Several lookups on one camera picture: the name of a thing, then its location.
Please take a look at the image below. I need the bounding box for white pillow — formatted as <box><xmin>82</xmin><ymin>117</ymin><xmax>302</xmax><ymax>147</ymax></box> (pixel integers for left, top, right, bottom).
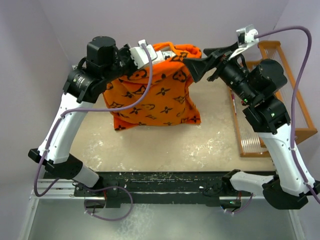
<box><xmin>152</xmin><ymin>50</ymin><xmax>176</xmax><ymax>64</ymax></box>

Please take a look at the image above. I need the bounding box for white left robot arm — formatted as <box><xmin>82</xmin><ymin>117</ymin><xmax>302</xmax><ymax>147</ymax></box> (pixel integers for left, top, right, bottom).
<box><xmin>28</xmin><ymin>36</ymin><xmax>138</xmax><ymax>196</ymax></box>

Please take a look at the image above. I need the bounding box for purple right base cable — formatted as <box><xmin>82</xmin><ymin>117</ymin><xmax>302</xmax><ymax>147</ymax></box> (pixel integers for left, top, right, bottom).
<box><xmin>221</xmin><ymin>192</ymin><xmax>253</xmax><ymax>216</ymax></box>

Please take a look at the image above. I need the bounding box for orange wooden tiered rack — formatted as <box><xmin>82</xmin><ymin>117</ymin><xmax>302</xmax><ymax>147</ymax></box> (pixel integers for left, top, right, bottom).
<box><xmin>229</xmin><ymin>40</ymin><xmax>318</xmax><ymax>158</ymax></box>

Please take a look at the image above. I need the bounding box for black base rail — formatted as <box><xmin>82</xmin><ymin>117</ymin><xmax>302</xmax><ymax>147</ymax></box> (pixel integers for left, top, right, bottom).
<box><xmin>74</xmin><ymin>171</ymin><xmax>250</xmax><ymax>210</ymax></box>

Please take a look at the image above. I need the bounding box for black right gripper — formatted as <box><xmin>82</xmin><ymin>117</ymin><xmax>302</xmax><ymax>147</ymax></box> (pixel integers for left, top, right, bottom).
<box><xmin>183</xmin><ymin>40</ymin><xmax>258</xmax><ymax>104</ymax></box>

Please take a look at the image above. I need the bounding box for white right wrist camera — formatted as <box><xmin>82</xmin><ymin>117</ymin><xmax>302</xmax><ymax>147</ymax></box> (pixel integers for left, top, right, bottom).
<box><xmin>229</xmin><ymin>24</ymin><xmax>259</xmax><ymax>60</ymax></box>

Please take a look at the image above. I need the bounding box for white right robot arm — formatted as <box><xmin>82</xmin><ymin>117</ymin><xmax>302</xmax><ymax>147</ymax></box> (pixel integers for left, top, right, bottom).
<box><xmin>183</xmin><ymin>45</ymin><xmax>320</xmax><ymax>210</ymax></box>

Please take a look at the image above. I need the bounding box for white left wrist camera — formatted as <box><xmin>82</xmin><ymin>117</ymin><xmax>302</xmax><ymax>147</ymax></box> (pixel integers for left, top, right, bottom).
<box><xmin>129</xmin><ymin>39</ymin><xmax>158</xmax><ymax>69</ymax></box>

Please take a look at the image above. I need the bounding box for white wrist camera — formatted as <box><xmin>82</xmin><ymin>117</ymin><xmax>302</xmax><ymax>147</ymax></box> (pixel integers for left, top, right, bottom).
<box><xmin>229</xmin><ymin>24</ymin><xmax>259</xmax><ymax>60</ymax></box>
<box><xmin>129</xmin><ymin>39</ymin><xmax>158</xmax><ymax>69</ymax></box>

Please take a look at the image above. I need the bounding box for red white marker pen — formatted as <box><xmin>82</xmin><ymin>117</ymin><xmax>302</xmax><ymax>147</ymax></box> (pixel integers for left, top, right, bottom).
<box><xmin>231</xmin><ymin>91</ymin><xmax>237</xmax><ymax>116</ymax></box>

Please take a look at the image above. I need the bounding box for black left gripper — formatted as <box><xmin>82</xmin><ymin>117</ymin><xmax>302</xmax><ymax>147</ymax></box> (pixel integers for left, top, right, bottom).
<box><xmin>101</xmin><ymin>43</ymin><xmax>140</xmax><ymax>84</ymax></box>

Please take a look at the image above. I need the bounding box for aluminium frame rail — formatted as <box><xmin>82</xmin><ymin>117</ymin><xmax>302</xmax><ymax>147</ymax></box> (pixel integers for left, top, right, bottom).
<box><xmin>27</xmin><ymin>173</ymin><xmax>305</xmax><ymax>240</ymax></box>

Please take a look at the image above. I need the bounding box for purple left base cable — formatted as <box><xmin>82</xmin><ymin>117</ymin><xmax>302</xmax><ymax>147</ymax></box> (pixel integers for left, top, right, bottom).
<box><xmin>83</xmin><ymin>184</ymin><xmax>134</xmax><ymax>222</ymax></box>

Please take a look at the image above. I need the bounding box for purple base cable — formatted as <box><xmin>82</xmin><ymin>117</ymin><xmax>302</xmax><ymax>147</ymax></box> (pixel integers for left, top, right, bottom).
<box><xmin>221</xmin><ymin>192</ymin><xmax>253</xmax><ymax>216</ymax></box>
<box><xmin>83</xmin><ymin>184</ymin><xmax>134</xmax><ymax>222</ymax></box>

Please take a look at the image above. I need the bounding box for orange patterned pillowcase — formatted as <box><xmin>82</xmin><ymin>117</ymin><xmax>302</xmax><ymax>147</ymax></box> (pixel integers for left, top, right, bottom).
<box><xmin>103</xmin><ymin>42</ymin><xmax>202</xmax><ymax>131</ymax></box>

